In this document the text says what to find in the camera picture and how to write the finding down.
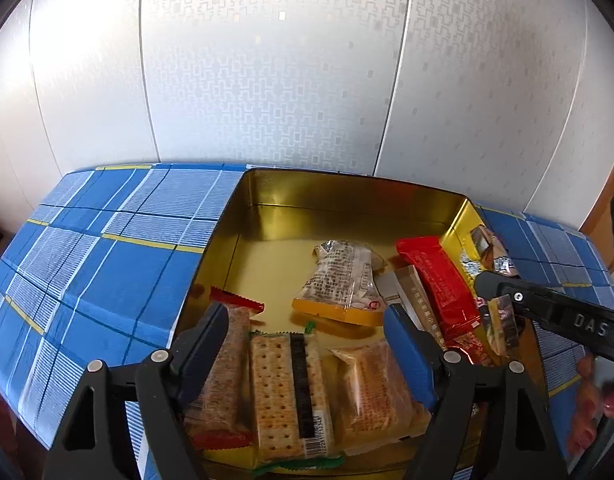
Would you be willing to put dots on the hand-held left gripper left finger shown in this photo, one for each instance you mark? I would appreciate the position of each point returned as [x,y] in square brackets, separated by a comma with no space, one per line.
[202,360]

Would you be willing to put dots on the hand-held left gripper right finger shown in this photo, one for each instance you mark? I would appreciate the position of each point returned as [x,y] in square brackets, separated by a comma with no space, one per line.
[407,350]

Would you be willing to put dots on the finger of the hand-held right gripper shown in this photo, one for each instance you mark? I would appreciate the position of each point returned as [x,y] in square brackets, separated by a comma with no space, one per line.
[562,317]

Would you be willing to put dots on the red-edged cracker packet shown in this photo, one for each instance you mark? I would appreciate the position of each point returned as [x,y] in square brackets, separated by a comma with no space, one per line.
[227,375]

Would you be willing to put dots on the long beige snack packet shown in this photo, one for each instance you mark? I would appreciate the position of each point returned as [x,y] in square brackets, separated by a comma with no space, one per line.
[417,300]

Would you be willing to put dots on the orange cake packet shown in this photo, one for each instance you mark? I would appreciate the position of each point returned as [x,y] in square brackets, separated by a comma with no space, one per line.
[372,390]

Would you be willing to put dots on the small brown candy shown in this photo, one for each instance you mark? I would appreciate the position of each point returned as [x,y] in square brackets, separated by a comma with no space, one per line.
[504,325]

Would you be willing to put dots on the red patterned snack packet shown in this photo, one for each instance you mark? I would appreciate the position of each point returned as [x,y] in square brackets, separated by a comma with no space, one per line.
[469,350]

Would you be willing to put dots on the green-edged cracker packet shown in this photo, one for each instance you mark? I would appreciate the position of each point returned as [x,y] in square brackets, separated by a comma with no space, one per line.
[277,400]

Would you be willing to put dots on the yellow-edged oat snack packet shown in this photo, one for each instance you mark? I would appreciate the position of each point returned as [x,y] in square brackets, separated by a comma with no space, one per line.
[337,280]

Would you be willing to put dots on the gold tin box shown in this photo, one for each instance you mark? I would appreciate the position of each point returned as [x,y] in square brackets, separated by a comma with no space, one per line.
[267,260]

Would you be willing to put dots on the person's right hand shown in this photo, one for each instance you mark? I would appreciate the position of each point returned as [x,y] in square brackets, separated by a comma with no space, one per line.
[584,430]

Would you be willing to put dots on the silver wrapped candy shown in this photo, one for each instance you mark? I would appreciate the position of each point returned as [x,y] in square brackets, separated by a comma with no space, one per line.
[507,265]

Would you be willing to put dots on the blue plaid tablecloth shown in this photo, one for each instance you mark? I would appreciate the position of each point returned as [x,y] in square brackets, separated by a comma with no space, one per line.
[112,280]

